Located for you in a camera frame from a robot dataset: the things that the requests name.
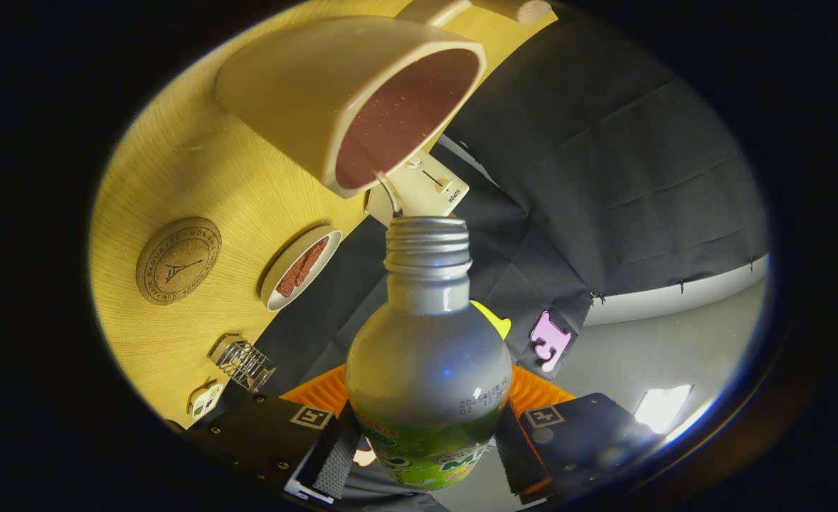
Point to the small white plate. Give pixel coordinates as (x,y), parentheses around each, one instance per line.
(284,291)

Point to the white divided grain dish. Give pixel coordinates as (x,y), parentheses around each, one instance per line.
(205,402)

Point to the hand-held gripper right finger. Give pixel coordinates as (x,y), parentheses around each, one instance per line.
(582,434)

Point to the silver green juice bottle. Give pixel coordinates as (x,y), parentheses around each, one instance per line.
(426,355)

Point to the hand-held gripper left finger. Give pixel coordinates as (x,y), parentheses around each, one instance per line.
(262,437)

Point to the round cork coaster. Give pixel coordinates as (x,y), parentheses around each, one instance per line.
(178,261)

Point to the white toaster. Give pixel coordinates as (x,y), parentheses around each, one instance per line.
(430,188)

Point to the wooden table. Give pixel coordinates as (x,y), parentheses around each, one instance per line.
(177,171)

